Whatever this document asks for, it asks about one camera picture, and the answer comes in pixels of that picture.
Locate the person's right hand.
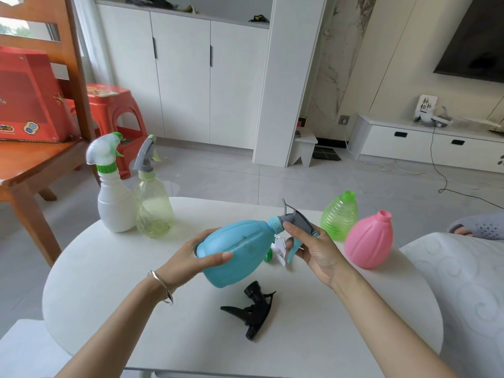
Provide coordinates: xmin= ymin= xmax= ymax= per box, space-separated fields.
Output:
xmin=283 ymin=222 xmax=354 ymax=289

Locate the person's left hand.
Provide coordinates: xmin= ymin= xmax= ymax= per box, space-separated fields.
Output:
xmin=156 ymin=229 xmax=234 ymax=290

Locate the grey blue trigger sprayer head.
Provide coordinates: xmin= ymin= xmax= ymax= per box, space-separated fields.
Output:
xmin=281 ymin=198 xmax=320 ymax=265

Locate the blue spray bottle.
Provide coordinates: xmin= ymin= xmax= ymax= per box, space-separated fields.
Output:
xmin=196 ymin=216 xmax=285 ymax=289

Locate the person's right forearm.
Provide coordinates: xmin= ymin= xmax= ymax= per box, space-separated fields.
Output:
xmin=330 ymin=267 xmax=459 ymax=378

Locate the person's left forearm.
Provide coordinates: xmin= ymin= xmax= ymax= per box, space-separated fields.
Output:
xmin=55 ymin=271 xmax=176 ymax=378

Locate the white paper tag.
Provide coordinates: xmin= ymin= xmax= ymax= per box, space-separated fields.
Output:
xmin=272 ymin=238 xmax=287 ymax=267

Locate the green ribbed plastic bottle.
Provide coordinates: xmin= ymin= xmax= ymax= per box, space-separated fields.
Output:
xmin=320 ymin=190 xmax=359 ymax=242

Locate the black trigger sprayer head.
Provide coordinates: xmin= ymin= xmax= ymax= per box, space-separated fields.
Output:
xmin=220 ymin=281 xmax=277 ymax=342

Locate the pink ribbed plastic bottle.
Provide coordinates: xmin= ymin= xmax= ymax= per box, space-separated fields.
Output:
xmin=344 ymin=210 xmax=395 ymax=270

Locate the small white step stool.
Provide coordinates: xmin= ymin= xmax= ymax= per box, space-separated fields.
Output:
xmin=287 ymin=128 xmax=319 ymax=168

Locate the clear spray bottle grey trigger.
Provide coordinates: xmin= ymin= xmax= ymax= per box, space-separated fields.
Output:
xmin=133 ymin=134 xmax=175 ymax=239

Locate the white spray bottle green trigger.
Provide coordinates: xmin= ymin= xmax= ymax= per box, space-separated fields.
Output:
xmin=86 ymin=132 xmax=138 ymax=233

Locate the white pillar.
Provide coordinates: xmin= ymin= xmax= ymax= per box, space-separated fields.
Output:
xmin=252 ymin=0 xmax=328 ymax=168

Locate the white low media console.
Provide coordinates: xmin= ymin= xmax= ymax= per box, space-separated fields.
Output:
xmin=348 ymin=112 xmax=504 ymax=174

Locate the red plastic stool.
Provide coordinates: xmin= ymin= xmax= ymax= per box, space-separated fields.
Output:
xmin=65 ymin=83 xmax=149 ymax=181

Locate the white patterned sofa cushion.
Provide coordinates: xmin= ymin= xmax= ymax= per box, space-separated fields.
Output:
xmin=399 ymin=232 xmax=504 ymax=378

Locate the white sign with black writing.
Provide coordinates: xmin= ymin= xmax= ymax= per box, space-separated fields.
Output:
xmin=414 ymin=94 xmax=438 ymax=122

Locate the white device on console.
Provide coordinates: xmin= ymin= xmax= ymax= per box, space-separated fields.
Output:
xmin=418 ymin=106 xmax=453 ymax=128

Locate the grey slipper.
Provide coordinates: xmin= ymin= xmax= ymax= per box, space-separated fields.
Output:
xmin=447 ymin=212 xmax=504 ymax=241

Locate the white cabinet with doors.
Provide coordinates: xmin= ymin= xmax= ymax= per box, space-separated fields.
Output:
xmin=93 ymin=0 xmax=274 ymax=151

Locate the wooden chair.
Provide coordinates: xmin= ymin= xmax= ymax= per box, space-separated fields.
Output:
xmin=0 ymin=0 xmax=101 ymax=268

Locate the red gift box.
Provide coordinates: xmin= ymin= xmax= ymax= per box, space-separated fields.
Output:
xmin=0 ymin=46 xmax=80 ymax=144

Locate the silver bangle bracelet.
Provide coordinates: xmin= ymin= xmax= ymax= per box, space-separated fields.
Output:
xmin=148 ymin=270 xmax=174 ymax=306

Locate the black power cable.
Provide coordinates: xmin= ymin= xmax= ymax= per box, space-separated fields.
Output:
xmin=429 ymin=126 xmax=504 ymax=211

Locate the black wall television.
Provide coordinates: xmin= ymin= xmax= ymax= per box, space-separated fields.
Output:
xmin=433 ymin=0 xmax=504 ymax=84

